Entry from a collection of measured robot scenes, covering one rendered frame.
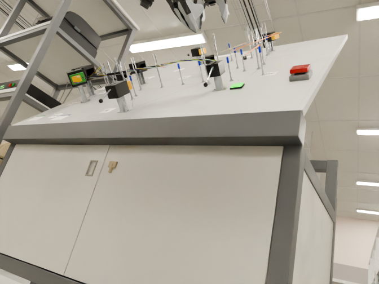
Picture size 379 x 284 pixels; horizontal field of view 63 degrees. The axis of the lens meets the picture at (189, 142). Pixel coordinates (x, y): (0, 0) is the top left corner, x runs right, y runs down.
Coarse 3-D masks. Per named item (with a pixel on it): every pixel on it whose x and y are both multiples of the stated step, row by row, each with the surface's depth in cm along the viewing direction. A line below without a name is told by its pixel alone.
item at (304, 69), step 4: (308, 64) 92; (292, 68) 92; (296, 68) 91; (300, 68) 89; (304, 68) 89; (308, 68) 89; (292, 72) 91; (296, 72) 90; (300, 72) 90; (304, 72) 90
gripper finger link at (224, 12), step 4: (216, 0) 98; (220, 0) 97; (220, 4) 97; (224, 4) 97; (220, 8) 97; (224, 8) 97; (224, 12) 97; (228, 12) 101; (224, 16) 97; (224, 20) 97
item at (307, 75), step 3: (306, 72) 91; (309, 72) 90; (291, 75) 92; (294, 75) 91; (297, 75) 90; (300, 75) 90; (303, 75) 89; (306, 75) 89; (309, 75) 89; (291, 78) 91; (294, 78) 91; (297, 78) 90; (300, 78) 90; (303, 78) 90; (306, 78) 89; (309, 78) 89; (291, 81) 92
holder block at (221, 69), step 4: (220, 60) 101; (208, 64) 99; (212, 64) 99; (216, 64) 97; (220, 64) 98; (208, 68) 99; (216, 68) 98; (220, 68) 98; (224, 68) 102; (208, 72) 99; (212, 72) 99; (216, 72) 98; (220, 72) 98; (212, 76) 99; (216, 76) 99
